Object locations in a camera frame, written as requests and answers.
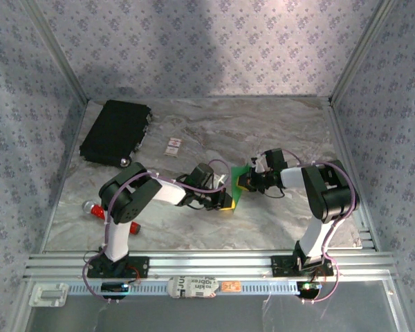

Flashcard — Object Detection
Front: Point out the green paper sheet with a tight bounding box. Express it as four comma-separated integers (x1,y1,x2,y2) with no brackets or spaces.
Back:
230,164,252,210

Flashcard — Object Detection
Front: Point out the small red white card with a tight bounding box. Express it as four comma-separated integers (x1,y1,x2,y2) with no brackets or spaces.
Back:
163,137,183,159

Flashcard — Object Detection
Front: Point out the white printed label roll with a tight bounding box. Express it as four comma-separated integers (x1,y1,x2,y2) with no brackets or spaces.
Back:
167,275,219,299

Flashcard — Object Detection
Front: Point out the black rectangular case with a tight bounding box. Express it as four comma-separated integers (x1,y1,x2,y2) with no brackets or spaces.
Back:
79,99,154,169

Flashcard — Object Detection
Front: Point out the red cylinder with silver end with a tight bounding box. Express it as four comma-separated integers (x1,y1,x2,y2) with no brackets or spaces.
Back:
82,200,141,237

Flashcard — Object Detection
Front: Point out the right controller board with LED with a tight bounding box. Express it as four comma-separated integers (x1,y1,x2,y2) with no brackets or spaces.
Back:
296,281,322,292

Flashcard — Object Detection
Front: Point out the controller board with led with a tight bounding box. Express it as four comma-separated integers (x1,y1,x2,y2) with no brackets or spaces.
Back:
296,281,322,292
101,282,131,294

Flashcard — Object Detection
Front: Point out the left controller board with LED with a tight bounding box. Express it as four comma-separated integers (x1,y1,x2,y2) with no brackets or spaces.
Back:
101,282,131,294

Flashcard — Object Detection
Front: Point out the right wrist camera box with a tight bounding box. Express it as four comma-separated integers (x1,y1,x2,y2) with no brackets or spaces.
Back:
250,155,266,173

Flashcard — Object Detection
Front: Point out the aluminium mounting rail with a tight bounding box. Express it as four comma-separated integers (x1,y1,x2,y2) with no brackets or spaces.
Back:
23,251,397,279

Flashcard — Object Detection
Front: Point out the aluminium side rail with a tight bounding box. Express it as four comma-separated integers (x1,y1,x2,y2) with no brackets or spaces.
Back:
40,100,91,252
323,102,380,252

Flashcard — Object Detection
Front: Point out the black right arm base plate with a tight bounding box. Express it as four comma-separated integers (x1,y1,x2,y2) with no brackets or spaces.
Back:
270,255,334,277

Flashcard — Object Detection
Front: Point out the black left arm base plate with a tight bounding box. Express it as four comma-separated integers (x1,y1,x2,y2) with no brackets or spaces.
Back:
86,256,149,279

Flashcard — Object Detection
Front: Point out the grey slotted cable duct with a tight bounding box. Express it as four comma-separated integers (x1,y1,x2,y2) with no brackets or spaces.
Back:
67,280,300,297

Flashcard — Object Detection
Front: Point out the aluminium frame post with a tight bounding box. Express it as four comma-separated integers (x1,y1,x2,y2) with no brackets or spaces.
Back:
329,0,398,103
22,0,90,103

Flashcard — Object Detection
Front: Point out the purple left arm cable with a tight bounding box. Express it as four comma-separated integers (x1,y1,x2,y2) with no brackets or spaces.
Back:
82,158,231,305

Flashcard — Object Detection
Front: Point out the white plastic bracket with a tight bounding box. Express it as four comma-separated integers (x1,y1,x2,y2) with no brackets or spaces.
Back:
28,283,69,308

